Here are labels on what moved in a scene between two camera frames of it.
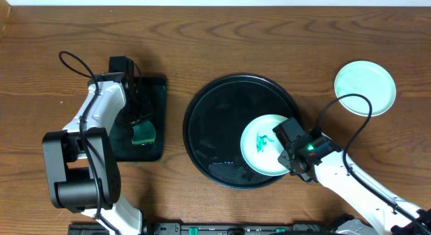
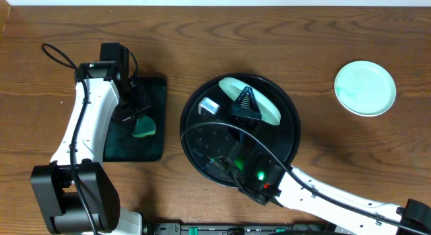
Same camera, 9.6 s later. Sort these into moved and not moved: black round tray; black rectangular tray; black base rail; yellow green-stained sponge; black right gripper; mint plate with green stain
Moved: mint plate with green stain; black right gripper; yellow green-stained sponge
Not moved: black round tray; black base rail; black rectangular tray
